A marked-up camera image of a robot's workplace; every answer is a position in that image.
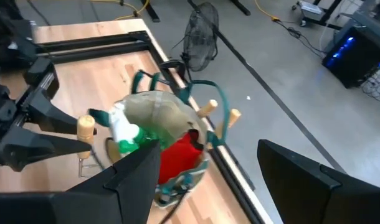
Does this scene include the beige green gardening bag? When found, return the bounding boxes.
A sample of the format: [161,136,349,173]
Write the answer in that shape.
[87,70,243,210]

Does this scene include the narrow trowel wooden handle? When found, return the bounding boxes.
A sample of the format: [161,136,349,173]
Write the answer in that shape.
[196,98,219,119]

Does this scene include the green spray bottle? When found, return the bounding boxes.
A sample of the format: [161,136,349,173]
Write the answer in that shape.
[108,101,166,156]

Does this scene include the hand rake wooden handle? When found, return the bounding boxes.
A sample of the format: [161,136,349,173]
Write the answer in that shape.
[76,114,100,180]

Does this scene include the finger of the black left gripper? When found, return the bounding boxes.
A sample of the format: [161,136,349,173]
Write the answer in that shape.
[0,125,92,172]
[30,89,79,134]

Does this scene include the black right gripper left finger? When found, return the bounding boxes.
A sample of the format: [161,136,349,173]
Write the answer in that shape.
[70,139,163,224]

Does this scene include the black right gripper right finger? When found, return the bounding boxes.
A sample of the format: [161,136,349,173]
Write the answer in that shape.
[257,139,380,224]

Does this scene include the small power adapter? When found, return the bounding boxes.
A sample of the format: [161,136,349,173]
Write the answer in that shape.
[297,0,323,16]

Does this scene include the black floor fan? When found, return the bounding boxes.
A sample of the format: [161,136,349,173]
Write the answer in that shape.
[172,1,221,82]

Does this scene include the black floor bar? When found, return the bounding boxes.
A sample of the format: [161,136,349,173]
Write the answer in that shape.
[229,0,252,17]
[140,0,161,24]

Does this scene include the green black pruning shears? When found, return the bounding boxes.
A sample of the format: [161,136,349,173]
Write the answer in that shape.
[155,174,196,208]

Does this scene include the black table clamp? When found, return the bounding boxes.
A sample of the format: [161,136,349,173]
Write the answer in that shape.
[159,58,188,80]

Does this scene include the black computer tower blue lights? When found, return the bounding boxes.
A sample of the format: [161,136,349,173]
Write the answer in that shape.
[321,25,380,90]

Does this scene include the grey desk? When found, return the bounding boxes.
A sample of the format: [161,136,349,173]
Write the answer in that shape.
[335,0,380,44]

